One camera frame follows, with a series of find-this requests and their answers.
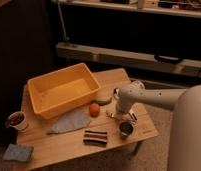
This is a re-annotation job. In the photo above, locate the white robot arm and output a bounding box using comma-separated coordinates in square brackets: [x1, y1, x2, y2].
[116, 81, 201, 171]

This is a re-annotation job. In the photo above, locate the yellow plastic tray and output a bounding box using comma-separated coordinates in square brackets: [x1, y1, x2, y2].
[27, 63, 101, 119]

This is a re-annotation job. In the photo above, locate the metal cup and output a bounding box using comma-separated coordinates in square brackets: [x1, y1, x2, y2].
[119, 122, 134, 139]

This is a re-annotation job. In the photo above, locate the green vegetable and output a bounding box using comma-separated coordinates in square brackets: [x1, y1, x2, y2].
[91, 97, 112, 106]

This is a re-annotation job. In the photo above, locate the orange round fruit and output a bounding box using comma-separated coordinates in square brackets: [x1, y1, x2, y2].
[89, 103, 100, 117]

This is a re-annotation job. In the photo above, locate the wooden folding table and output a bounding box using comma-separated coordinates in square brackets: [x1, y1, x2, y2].
[12, 67, 160, 171]

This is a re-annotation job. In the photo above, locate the striped sponge block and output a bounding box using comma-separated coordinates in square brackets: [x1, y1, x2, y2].
[83, 130, 108, 146]

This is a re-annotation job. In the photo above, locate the grey cloth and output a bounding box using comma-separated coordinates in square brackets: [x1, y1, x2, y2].
[47, 109, 91, 134]

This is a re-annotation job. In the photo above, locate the white shelf unit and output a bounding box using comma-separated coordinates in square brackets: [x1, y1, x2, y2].
[56, 0, 201, 77]

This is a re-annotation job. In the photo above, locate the white cup with contents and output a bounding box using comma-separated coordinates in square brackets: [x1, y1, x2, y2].
[5, 111, 28, 131]

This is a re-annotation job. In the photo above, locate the grey sponge pad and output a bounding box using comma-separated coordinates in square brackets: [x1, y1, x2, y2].
[3, 144, 34, 162]

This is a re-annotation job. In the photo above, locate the black handle on shelf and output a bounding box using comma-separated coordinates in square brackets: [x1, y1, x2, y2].
[154, 55, 183, 64]

